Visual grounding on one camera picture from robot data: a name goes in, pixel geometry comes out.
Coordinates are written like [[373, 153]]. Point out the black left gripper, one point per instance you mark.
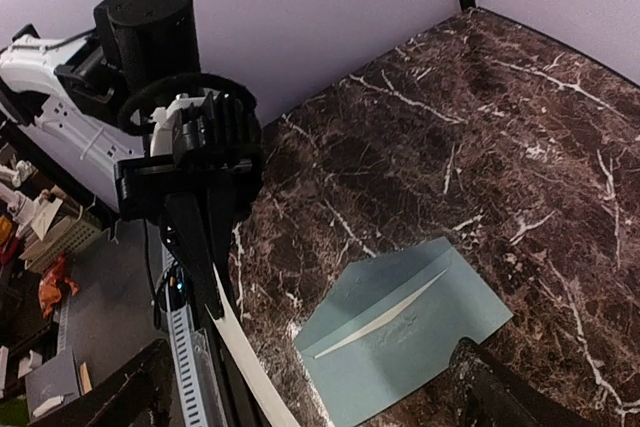
[[230, 181]]

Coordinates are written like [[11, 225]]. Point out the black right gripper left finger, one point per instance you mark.
[[143, 386]]

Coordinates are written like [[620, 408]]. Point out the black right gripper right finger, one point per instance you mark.
[[486, 393]]

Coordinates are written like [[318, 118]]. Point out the blue-grey envelope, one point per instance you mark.
[[360, 380]]

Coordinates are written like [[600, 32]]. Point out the cream letter paper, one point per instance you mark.
[[381, 320]]

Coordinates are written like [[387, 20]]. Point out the green perforated basket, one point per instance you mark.
[[69, 236]]

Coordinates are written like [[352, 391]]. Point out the orange snack bag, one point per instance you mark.
[[55, 281]]

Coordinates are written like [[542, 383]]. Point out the white-sleeved left robot arm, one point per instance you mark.
[[62, 97]]

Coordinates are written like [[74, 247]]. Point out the white slotted cable duct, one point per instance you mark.
[[190, 350]]

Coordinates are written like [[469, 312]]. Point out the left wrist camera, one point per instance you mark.
[[217, 132]]

